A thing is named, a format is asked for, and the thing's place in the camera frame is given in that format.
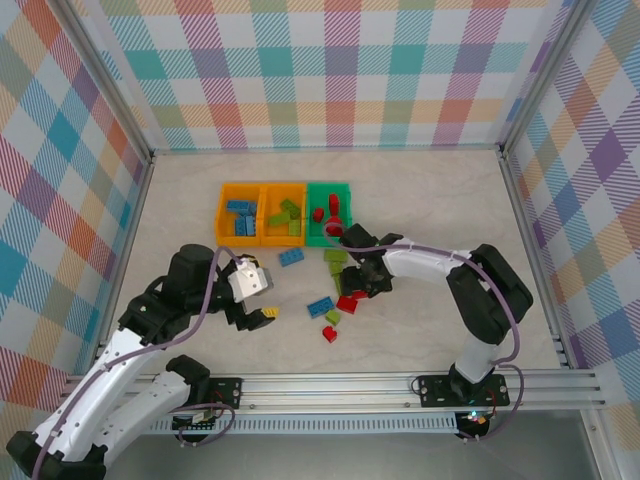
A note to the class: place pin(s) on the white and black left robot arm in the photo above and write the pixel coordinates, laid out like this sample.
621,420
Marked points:
120,360

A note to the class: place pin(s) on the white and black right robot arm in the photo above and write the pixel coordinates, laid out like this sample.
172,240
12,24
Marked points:
425,262

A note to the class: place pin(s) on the green plastic bin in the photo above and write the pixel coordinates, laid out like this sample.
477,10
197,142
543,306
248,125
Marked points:
315,240

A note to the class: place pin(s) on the orange plastic bin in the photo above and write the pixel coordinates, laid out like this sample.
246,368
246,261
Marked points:
282,241
240,241

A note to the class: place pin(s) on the small green circuit board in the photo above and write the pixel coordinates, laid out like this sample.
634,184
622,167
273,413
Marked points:
197,419

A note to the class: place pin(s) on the small lit circuit board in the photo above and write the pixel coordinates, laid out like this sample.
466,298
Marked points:
475,419

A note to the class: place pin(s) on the aluminium side rail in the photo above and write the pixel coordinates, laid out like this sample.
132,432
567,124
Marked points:
524,225
133,220

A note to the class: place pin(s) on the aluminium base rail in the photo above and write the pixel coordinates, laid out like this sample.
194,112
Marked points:
325,392

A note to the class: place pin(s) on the aluminium frame post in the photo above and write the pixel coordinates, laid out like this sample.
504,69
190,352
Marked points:
114,82
544,75

